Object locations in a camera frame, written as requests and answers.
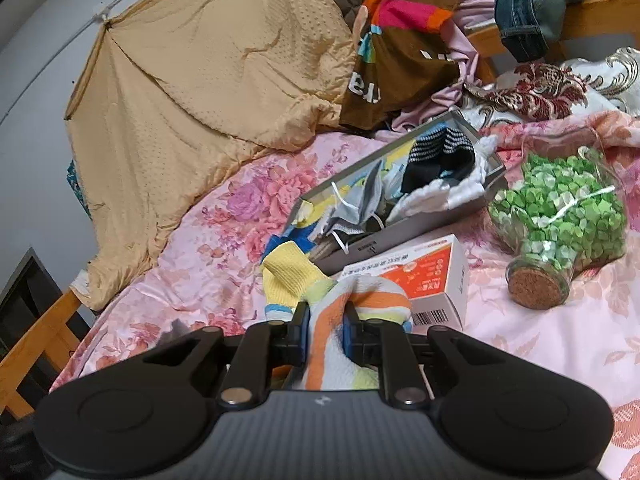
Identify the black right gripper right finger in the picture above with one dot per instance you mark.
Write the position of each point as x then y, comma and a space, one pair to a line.
396, 355

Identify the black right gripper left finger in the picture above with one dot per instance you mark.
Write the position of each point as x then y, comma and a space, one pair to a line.
253, 357

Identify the white quilted baby cloth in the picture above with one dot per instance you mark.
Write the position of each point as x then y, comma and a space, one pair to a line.
445, 194

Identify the grey face mask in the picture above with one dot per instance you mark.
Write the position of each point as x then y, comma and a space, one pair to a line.
363, 209

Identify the black white striped sock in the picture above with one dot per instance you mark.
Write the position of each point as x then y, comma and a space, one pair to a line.
441, 153

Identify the orange white medicine box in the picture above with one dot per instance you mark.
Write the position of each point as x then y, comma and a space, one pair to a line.
433, 274

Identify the grey shallow cardboard box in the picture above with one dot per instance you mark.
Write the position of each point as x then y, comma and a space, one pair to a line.
405, 229

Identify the pink floral bedsheet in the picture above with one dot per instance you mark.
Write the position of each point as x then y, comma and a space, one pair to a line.
209, 275

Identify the glass jar of green stars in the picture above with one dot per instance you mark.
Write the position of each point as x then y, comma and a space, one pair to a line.
564, 215

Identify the brown multicolour striped garment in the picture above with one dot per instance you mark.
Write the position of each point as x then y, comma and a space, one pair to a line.
401, 60

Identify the tan yellow quilt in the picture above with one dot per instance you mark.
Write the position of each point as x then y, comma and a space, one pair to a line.
176, 96

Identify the cream maroon brocade cloth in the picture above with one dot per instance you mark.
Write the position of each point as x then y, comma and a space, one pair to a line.
536, 92

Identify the pale pink garment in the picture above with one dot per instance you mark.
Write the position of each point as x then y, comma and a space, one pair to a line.
468, 13

